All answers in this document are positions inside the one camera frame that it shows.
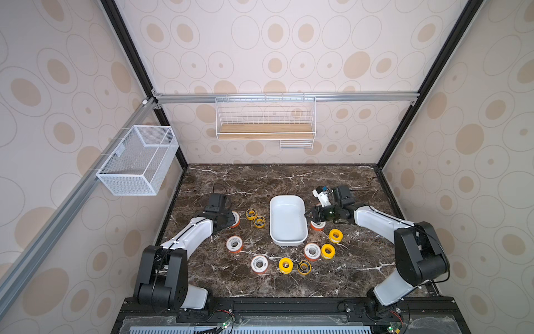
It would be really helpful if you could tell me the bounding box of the orange white tape roll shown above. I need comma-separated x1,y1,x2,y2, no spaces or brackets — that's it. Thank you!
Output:
304,243,321,262
251,256,268,274
310,221,326,231
226,235,243,253
230,211,241,228

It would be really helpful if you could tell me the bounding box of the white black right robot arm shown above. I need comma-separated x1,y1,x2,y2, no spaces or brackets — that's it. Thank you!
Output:
307,185,451,312

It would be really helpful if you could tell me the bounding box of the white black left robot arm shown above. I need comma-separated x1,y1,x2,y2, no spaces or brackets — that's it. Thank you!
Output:
133,193,236,310

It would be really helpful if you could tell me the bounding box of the yellow tape roll navy label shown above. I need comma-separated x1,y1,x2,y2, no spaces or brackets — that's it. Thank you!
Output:
297,260,312,276
246,208,258,221
253,216,266,229

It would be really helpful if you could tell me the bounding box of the white plastic storage box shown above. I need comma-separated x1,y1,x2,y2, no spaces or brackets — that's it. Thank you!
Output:
269,195,308,247

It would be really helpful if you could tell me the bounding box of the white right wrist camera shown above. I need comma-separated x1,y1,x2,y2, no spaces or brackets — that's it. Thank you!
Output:
312,186,331,207

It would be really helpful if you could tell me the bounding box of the white wire shelf wooden board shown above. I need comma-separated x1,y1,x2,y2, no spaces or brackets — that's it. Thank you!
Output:
216,100,317,148

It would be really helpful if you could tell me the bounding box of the white wire mesh basket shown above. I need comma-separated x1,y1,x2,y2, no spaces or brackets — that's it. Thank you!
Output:
96,125,179,196

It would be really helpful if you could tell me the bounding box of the aluminium rail back wall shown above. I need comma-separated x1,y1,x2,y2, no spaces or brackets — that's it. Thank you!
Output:
154,91,419,104

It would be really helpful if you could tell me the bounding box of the aluminium rail wall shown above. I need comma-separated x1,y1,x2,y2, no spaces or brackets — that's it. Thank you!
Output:
1,97,157,317
154,91,419,104

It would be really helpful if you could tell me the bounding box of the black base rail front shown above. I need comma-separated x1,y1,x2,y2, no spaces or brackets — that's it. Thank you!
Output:
112,296,470,333

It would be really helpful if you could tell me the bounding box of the aluminium rail left wall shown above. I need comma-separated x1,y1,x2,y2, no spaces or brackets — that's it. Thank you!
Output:
1,97,157,317

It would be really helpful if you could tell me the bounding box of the black corner frame post right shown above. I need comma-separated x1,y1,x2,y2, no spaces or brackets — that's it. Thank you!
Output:
377,0,484,171

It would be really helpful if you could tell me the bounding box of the black corner frame post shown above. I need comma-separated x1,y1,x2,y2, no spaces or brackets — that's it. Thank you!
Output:
377,0,484,171
99,0,189,170

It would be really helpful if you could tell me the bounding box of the black corner frame post left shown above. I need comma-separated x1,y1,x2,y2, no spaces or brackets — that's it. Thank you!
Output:
99,0,189,170

